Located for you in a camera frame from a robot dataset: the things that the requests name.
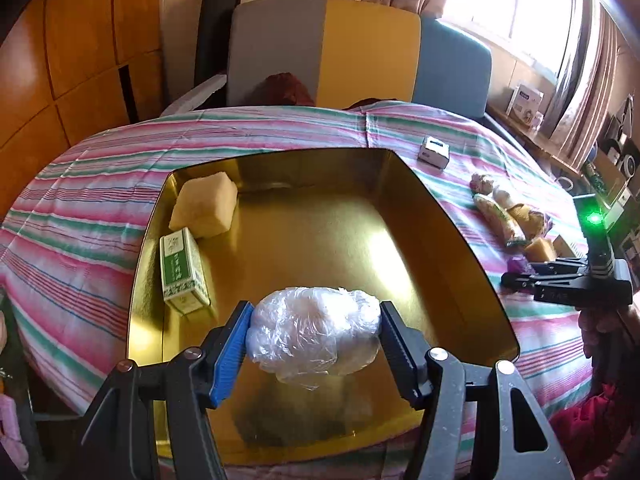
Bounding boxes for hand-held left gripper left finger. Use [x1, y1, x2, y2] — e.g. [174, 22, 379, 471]
[75, 300, 256, 480]

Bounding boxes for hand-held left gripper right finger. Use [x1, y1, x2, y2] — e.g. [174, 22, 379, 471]
[379, 301, 576, 480]

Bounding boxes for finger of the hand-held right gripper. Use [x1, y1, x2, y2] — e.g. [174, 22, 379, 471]
[500, 271, 547, 295]
[532, 256, 589, 277]

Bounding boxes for clear plastic bag white contents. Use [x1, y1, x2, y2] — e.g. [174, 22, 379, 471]
[246, 286, 382, 391]

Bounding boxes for gold metal tray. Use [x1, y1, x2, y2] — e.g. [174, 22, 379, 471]
[127, 147, 521, 466]

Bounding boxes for person's right hand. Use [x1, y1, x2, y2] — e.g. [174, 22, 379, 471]
[579, 305, 638, 361]

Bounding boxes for green yellow snack packet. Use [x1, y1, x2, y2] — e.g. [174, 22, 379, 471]
[473, 193, 526, 247]

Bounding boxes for green and white box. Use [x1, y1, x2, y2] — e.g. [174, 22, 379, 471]
[159, 226, 212, 313]

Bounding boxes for wooden shelf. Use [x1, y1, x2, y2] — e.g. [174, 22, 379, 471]
[487, 102, 586, 176]

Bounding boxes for small white blue box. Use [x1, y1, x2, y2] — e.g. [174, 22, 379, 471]
[417, 136, 451, 167]

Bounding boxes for white carton on shelf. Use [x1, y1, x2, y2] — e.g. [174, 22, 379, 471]
[507, 82, 546, 123]

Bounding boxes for striped curtain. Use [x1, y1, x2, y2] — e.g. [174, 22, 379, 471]
[545, 0, 626, 156]

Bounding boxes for pink cloth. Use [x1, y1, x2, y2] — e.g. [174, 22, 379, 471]
[0, 395, 31, 471]

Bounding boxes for window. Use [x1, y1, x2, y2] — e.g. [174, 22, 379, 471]
[440, 0, 596, 78]

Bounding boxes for dark red cloth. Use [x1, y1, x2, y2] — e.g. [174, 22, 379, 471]
[250, 73, 316, 107]

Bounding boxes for grey yellow blue chair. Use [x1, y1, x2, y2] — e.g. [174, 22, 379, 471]
[227, 0, 493, 120]

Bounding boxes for wooden wardrobe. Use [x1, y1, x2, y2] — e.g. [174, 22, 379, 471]
[0, 0, 166, 221]

